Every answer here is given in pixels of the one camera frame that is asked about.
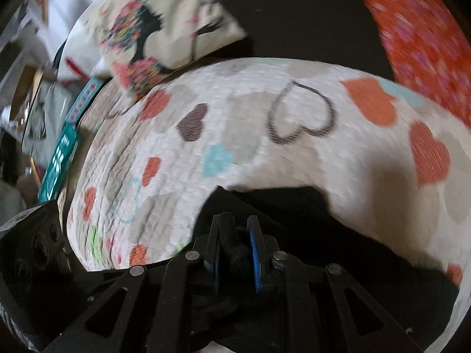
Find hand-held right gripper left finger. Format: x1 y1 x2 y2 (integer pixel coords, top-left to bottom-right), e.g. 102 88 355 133
42 214 222 353

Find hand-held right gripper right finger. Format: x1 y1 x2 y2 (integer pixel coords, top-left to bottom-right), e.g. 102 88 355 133
246 215 424 353

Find black pants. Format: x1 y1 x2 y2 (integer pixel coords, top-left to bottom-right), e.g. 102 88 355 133
191 186 462 353

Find teal box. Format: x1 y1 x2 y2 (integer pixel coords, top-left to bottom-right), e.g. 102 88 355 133
38 123 84 204
65 76 106 124

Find white heart-patterned pillow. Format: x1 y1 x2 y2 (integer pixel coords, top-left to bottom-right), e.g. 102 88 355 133
62 57 471 353

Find grey plastic bag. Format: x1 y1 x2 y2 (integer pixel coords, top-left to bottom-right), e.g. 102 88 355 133
22 80 72 162

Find white bag with red marks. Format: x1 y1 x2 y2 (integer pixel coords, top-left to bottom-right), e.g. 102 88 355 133
55 15 111 83

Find cream cushion with printed figure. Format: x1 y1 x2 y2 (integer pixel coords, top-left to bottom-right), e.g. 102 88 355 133
91 0 248 96

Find dark cloth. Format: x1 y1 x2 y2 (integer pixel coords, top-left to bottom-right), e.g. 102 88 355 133
206 0 395 81

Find red floral cushion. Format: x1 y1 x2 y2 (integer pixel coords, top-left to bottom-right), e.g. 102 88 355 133
338 0 471 130

